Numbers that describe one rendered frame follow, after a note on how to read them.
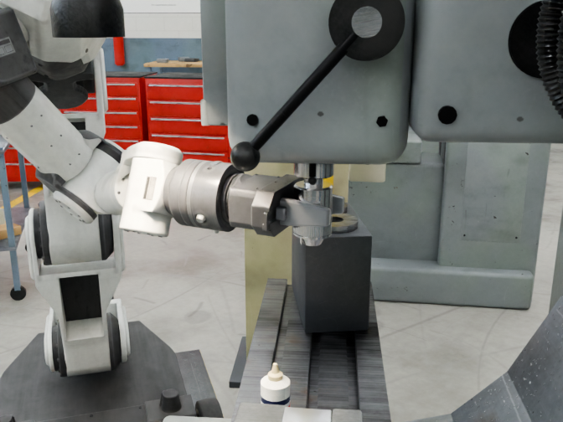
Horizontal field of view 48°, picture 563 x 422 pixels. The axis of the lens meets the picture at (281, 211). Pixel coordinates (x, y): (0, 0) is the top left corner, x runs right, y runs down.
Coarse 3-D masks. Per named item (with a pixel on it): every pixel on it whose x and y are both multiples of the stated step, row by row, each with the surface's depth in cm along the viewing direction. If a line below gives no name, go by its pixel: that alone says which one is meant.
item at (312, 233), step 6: (294, 198) 76; (300, 198) 75; (306, 198) 75; (312, 198) 75; (318, 198) 75; (324, 198) 75; (330, 198) 76; (318, 204) 75; (324, 204) 75; (330, 204) 76; (330, 216) 77; (330, 222) 77; (294, 228) 78; (300, 228) 76; (306, 228) 76; (312, 228) 76; (318, 228) 76; (324, 228) 76; (330, 228) 77; (294, 234) 78; (300, 234) 77; (306, 234) 76; (312, 234) 76; (318, 234) 76; (324, 234) 76; (330, 234) 77
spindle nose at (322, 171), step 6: (294, 168) 75; (300, 168) 74; (306, 168) 74; (318, 168) 74; (324, 168) 74; (330, 168) 74; (294, 174) 76; (300, 174) 74; (306, 174) 74; (318, 174) 74; (324, 174) 74; (330, 174) 75
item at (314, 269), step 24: (336, 216) 120; (336, 240) 113; (360, 240) 113; (312, 264) 114; (336, 264) 114; (360, 264) 114; (312, 288) 115; (336, 288) 115; (360, 288) 116; (312, 312) 116; (336, 312) 117; (360, 312) 117
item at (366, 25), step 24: (336, 0) 58; (360, 0) 58; (384, 0) 58; (336, 24) 59; (360, 24) 58; (384, 24) 58; (336, 48) 59; (360, 48) 59; (384, 48) 59; (312, 72) 60; (240, 144) 62; (264, 144) 63; (240, 168) 63
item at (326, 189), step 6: (294, 186) 76; (300, 186) 76; (306, 186) 76; (318, 186) 76; (324, 186) 76; (330, 186) 76; (294, 192) 76; (300, 192) 75; (306, 192) 75; (312, 192) 74; (318, 192) 74; (324, 192) 75; (330, 192) 76
